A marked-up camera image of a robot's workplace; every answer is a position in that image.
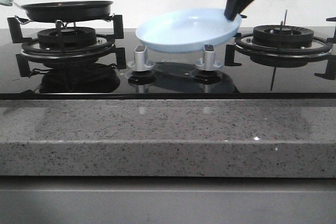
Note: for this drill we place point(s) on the light blue plate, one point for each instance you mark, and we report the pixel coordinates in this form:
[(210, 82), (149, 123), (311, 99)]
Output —
[(187, 30)]

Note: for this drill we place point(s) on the black frying pan green handle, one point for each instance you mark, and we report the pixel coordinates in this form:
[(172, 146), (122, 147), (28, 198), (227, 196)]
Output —
[(71, 11)]

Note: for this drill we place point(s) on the silver right stove knob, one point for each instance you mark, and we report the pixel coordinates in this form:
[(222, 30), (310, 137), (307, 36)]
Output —
[(208, 61)]

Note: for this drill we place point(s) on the silver stove knob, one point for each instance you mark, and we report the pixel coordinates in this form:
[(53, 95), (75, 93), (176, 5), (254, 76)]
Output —
[(141, 62), (208, 61)]

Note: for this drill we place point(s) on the black pan support grate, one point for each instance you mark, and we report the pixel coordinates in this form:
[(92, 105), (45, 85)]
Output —
[(31, 51), (284, 54)]

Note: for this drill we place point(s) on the black glass gas cooktop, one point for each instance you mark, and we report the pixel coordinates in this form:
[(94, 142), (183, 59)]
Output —
[(243, 75)]

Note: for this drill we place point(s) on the silver left stove knob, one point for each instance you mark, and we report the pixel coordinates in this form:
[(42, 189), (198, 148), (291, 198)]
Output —
[(141, 62)]

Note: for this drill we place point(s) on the black round gas burner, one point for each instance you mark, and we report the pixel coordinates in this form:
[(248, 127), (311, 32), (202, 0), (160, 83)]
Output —
[(73, 37)]

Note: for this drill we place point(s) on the grey cabinet front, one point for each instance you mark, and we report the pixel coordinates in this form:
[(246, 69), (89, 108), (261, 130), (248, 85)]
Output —
[(166, 200)]

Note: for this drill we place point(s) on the silver wire pan reducer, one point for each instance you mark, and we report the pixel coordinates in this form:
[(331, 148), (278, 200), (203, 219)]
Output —
[(25, 21)]

